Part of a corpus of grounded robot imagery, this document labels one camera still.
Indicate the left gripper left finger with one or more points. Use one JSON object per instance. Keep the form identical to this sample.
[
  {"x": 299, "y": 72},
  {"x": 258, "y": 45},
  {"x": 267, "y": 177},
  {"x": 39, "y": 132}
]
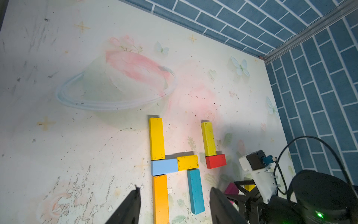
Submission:
[{"x": 129, "y": 210}]

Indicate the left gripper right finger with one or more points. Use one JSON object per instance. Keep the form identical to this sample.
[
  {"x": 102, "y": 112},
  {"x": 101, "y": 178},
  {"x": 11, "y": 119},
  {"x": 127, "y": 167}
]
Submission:
[{"x": 222, "y": 211}]

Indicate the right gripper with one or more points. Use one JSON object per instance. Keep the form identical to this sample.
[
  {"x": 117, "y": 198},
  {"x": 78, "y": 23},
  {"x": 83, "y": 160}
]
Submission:
[{"x": 250, "y": 204}]

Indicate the magenta block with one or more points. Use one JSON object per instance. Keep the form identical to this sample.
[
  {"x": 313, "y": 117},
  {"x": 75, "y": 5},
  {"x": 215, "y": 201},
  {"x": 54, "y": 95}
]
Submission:
[{"x": 232, "y": 189}]

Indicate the teal long block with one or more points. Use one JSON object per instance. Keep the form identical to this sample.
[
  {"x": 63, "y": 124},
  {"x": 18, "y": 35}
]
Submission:
[{"x": 195, "y": 191}]

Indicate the orange-yellow long block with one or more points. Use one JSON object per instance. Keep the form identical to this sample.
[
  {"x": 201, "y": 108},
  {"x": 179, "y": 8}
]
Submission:
[{"x": 160, "y": 200}]

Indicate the red block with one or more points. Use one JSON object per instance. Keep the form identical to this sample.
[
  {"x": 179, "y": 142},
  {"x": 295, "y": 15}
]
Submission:
[{"x": 216, "y": 161}]

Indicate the light blue short block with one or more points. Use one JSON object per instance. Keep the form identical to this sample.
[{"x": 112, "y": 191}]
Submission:
[{"x": 163, "y": 167}]

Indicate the small yellow short block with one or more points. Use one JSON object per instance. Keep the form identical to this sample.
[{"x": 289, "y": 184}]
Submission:
[{"x": 187, "y": 162}]

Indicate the lemon yellow long block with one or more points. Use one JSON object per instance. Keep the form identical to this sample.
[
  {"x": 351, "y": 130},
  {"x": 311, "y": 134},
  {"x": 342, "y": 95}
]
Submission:
[{"x": 208, "y": 139}]

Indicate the bright yellow long block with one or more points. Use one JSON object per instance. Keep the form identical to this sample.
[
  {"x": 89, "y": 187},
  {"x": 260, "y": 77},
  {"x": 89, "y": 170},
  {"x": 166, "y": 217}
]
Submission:
[{"x": 249, "y": 187}]

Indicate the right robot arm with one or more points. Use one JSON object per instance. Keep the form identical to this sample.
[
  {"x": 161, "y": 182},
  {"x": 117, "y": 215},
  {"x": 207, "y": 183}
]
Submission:
[{"x": 310, "y": 198}]

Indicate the floral table mat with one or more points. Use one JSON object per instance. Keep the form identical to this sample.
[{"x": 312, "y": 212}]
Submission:
[{"x": 80, "y": 81}]

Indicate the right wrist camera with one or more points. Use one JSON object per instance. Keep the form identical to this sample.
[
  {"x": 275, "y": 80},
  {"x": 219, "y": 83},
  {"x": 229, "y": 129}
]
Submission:
[{"x": 259, "y": 165}]

